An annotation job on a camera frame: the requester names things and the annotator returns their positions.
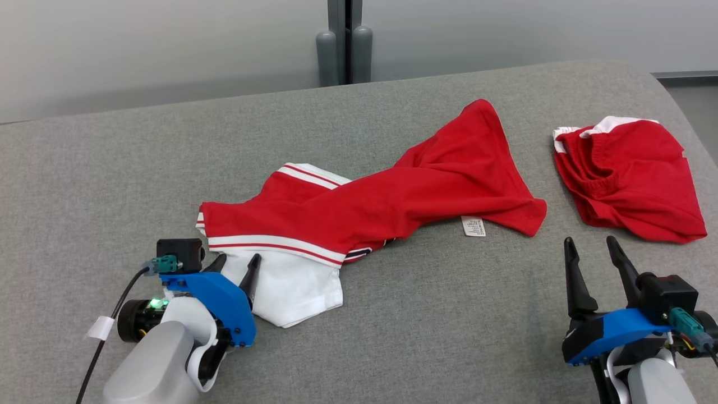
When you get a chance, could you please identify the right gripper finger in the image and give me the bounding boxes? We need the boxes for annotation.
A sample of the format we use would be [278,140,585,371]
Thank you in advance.
[563,237,600,321]
[605,236,643,307]

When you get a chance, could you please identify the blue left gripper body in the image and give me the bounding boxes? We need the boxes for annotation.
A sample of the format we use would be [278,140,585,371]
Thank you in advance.
[159,271,257,348]

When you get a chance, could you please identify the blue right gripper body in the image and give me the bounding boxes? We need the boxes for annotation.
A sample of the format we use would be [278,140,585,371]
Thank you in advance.
[561,307,672,367]

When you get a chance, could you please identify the red basketball shorts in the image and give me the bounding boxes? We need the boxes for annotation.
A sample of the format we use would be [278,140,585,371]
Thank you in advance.
[552,115,708,245]

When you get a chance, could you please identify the red basketball jersey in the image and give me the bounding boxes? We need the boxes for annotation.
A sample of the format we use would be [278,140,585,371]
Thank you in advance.
[195,98,548,329]

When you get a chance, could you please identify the teal-plug right arm cable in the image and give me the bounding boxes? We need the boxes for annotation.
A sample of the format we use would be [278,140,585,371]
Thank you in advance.
[667,307,718,368]

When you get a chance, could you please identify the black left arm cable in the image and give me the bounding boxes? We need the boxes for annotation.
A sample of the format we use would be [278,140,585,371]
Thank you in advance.
[75,255,180,404]

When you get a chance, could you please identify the grey metal partition post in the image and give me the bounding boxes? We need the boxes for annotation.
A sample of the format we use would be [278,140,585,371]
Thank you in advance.
[315,0,374,88]

